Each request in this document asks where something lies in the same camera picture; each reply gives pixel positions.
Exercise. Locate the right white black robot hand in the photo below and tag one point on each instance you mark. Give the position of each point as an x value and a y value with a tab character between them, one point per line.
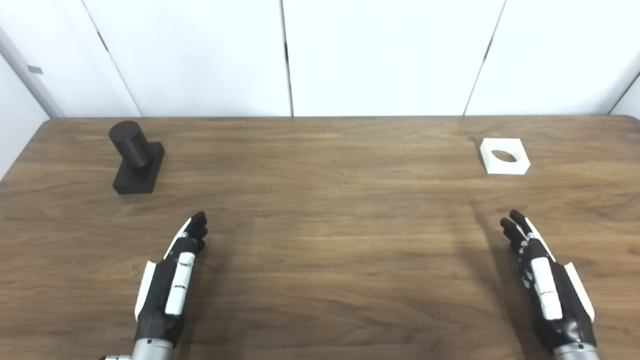
562	300

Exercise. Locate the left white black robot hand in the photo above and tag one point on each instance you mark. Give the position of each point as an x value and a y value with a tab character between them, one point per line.
165	295

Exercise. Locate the white square piece with hole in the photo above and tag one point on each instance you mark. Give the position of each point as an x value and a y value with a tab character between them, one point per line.
505	168

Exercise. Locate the black peg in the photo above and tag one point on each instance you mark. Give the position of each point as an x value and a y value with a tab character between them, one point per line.
132	150

